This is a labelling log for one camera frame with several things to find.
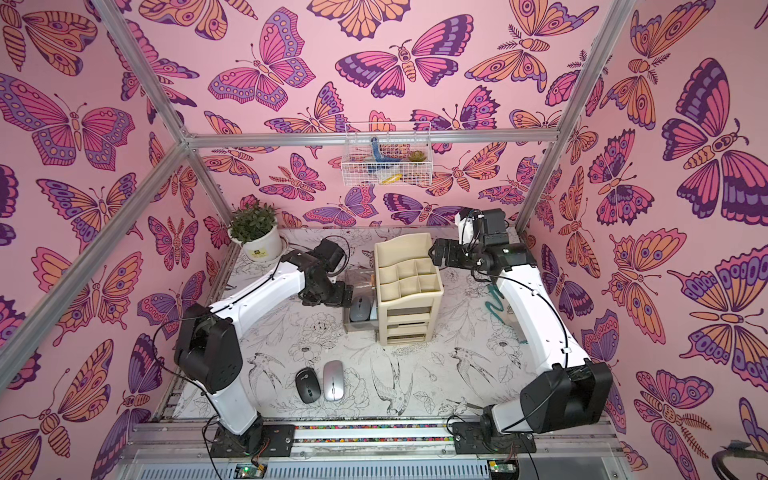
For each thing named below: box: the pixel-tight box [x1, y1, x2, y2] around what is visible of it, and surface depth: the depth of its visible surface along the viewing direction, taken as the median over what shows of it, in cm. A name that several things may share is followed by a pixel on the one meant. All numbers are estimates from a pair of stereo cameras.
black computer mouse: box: [295, 367, 322, 404], surface depth 83 cm
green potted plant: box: [229, 200, 279, 244], surface depth 101 cm
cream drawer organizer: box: [374, 233, 444, 346], surface depth 79 cm
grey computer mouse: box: [350, 295, 371, 322], surface depth 87 cm
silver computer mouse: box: [323, 360, 344, 401], surface depth 84 cm
